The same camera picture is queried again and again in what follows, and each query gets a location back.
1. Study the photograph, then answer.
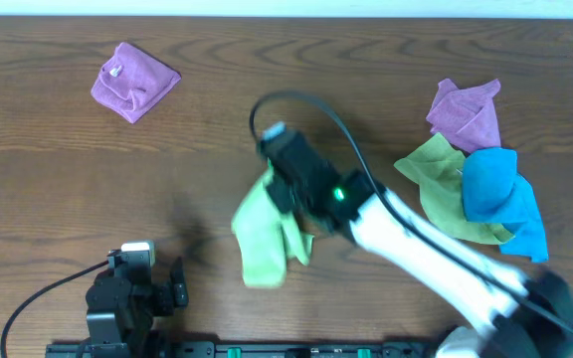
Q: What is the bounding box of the light green cloth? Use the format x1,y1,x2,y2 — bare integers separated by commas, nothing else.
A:
231,168,313,288

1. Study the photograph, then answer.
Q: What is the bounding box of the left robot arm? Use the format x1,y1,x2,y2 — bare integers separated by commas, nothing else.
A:
76,251,175,358

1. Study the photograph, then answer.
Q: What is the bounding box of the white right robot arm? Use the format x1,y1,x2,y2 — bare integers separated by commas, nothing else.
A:
231,129,573,357

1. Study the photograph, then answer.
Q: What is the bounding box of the olive green cloth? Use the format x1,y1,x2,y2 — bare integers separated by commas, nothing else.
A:
394,133,514,245

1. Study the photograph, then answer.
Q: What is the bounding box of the folded purple cloth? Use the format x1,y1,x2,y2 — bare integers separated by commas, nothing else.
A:
91,43,181,123

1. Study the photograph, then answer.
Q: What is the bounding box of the crumpled purple cloth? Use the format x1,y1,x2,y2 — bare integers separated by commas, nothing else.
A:
426,79,501,153

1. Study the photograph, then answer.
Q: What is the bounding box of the blue cloth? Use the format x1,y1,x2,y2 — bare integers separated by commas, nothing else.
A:
462,147,549,264

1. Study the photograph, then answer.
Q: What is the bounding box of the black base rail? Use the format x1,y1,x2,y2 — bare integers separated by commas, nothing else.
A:
45,341,436,358

